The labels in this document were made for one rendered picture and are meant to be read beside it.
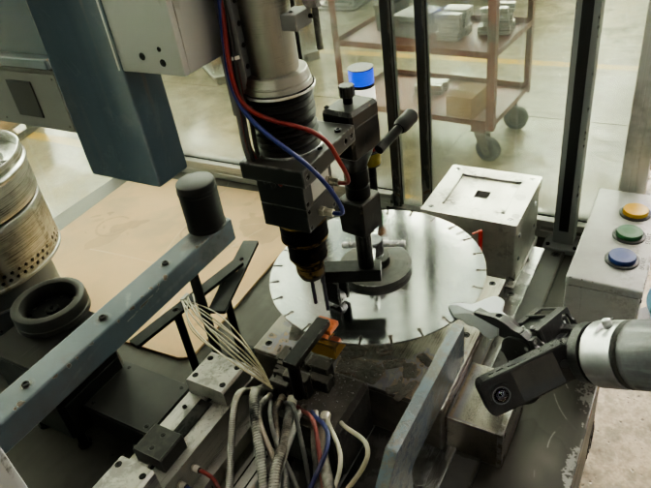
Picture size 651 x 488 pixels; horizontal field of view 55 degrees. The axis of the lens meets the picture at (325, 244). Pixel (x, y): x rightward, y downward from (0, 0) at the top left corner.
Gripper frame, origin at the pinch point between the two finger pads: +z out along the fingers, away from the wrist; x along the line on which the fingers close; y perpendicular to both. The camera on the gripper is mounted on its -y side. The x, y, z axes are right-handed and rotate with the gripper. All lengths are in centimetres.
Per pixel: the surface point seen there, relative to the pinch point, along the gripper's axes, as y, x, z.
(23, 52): -32, 61, 14
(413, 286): 0.6, 11.1, 5.7
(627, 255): 31.8, -0.3, -5.6
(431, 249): 9.0, 13.5, 9.1
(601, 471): 60, -72, 50
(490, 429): -3.1, -9.4, -2.2
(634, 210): 43.7, 2.9, -1.0
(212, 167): 15, 45, 90
